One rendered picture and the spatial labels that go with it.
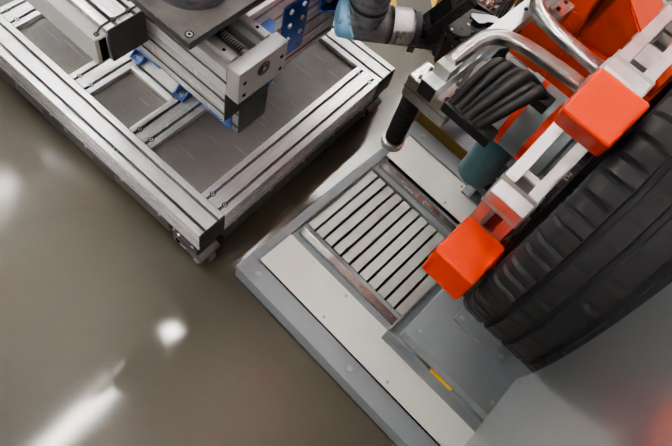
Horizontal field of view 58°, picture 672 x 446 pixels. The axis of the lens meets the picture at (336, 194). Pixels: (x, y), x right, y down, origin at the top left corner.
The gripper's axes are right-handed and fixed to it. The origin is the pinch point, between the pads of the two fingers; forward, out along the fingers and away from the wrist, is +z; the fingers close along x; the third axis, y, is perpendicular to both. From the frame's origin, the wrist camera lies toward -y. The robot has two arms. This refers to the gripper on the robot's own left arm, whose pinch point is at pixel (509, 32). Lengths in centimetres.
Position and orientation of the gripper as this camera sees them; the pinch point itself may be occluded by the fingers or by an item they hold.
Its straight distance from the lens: 131.0
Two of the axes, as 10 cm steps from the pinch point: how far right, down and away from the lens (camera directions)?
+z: 9.8, 0.8, 1.6
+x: 0.1, 8.7, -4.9
